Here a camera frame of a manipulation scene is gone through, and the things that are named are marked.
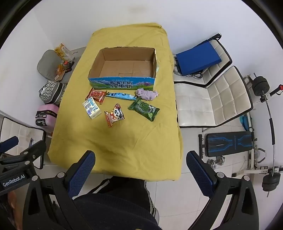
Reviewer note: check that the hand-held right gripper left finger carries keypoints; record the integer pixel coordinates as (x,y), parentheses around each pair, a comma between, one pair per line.
(81,174)

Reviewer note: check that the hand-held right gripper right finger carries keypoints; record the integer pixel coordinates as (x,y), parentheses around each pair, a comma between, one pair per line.
(200,174)

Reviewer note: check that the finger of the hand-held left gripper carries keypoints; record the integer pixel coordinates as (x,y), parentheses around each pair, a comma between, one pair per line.
(10,141)
(33,150)

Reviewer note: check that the white and blue small carton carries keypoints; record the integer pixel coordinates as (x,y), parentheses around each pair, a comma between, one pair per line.
(91,108)

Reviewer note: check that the orange panda snack packet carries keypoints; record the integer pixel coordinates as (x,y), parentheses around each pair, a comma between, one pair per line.
(115,115)

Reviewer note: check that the red snack packet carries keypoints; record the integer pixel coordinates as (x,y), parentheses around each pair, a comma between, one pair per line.
(96,95)

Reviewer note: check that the green wet wipes packet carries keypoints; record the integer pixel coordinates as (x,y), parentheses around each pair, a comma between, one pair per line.
(143,108)

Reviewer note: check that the blue tube-shaped packet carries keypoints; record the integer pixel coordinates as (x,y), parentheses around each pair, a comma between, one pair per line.
(120,95)

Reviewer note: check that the purple cloth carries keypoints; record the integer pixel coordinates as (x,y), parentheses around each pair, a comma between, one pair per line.
(147,94)

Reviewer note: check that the cardboard box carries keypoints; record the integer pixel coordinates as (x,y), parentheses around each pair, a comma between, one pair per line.
(126,67)

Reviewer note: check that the person's left hand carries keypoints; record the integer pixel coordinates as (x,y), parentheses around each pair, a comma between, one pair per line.
(12,200)

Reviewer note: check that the chrome dumbbell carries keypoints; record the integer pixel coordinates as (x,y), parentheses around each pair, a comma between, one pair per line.
(216,162)

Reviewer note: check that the pink suitcase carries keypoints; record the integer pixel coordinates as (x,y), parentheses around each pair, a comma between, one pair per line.
(46,114)

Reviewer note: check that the black and blue weight bench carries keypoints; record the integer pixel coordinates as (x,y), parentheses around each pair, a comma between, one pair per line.
(227,143)

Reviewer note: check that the person's leg in dark pants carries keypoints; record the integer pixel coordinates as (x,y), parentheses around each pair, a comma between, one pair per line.
(115,205)

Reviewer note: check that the yellow table cloth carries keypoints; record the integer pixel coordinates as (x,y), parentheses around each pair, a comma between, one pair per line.
(123,141)

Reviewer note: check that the black white patterned bag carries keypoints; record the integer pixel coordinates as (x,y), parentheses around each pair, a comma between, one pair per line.
(52,91)

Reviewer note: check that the teal small object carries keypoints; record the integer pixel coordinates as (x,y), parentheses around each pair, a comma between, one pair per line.
(244,121)

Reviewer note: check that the white padded folding chair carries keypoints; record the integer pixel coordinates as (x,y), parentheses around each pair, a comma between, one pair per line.
(223,52)
(221,97)

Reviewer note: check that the small orange packet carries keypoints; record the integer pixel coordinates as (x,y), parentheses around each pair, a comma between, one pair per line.
(59,71)

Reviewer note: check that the grey cushioned chair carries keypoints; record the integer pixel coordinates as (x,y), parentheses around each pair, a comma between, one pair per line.
(47,64)

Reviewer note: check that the red and black small object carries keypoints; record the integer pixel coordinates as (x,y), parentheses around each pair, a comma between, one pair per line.
(68,66)

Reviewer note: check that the yellow orange snack bag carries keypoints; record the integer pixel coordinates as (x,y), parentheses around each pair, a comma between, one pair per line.
(63,51)

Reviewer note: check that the white flat device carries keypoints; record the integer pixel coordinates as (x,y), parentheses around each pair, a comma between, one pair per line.
(77,52)

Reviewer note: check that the barbell with black weights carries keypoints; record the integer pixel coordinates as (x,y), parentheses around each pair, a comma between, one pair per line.
(260,85)

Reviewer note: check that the white chair with black frame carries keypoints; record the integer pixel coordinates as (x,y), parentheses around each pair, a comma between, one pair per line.
(15,130)

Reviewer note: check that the white weight rack frame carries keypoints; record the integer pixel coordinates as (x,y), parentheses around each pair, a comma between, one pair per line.
(254,161)

